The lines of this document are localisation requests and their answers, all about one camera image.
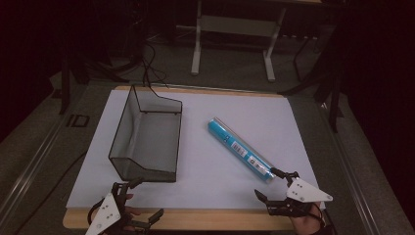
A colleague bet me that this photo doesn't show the black metal stand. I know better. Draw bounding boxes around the black metal stand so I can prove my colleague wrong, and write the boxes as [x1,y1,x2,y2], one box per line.
[278,30,346,133]

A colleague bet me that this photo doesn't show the white paper sheet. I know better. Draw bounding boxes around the white paper sheet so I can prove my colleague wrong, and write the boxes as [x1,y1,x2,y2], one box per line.
[66,89,326,211]

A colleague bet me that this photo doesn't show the blue cylindrical tube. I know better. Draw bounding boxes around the blue cylindrical tube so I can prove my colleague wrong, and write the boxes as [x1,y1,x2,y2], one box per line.
[207,117,278,184]

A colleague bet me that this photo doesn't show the black cable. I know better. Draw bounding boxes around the black cable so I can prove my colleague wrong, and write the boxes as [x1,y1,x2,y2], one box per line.
[14,150,89,233]
[139,40,169,90]

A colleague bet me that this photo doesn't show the metal floor rail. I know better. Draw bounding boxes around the metal floor rail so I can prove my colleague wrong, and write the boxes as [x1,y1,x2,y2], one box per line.
[0,109,68,226]
[316,103,383,235]

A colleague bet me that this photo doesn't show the white metal desk frame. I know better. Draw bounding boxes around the white metal desk frame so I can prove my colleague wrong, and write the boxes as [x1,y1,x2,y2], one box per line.
[190,0,289,83]

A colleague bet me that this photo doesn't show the person's right hand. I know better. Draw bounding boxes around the person's right hand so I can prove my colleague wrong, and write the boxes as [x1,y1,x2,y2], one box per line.
[289,202,328,235]

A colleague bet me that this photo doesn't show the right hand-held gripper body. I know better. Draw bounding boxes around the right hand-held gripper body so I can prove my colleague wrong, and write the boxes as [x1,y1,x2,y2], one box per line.
[264,170,334,218]

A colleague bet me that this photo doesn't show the person's left hand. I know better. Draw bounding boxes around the person's left hand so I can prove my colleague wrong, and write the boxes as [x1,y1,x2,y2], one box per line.
[121,193,143,231]

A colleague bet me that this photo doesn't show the black wire mesh basket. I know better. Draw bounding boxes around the black wire mesh basket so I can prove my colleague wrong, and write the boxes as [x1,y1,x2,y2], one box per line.
[108,83,183,183]

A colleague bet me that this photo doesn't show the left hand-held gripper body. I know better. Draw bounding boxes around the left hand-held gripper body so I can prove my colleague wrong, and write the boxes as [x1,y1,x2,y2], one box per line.
[85,181,152,235]

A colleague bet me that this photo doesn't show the black floor bracket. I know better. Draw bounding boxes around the black floor bracket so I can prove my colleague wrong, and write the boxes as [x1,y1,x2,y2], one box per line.
[66,114,91,128]

